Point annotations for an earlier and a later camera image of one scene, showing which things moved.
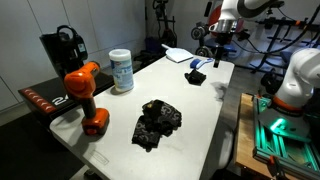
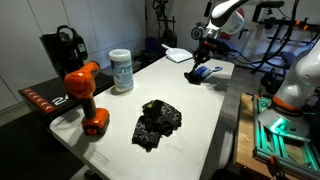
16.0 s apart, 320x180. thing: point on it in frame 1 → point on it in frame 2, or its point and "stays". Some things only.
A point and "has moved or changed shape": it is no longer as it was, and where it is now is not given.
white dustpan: [177, 54] stays
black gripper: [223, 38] → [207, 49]
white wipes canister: [122, 67] stays
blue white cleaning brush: [197, 62] has moved or changed shape
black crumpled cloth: [159, 118] stays
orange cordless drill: [81, 83] stays
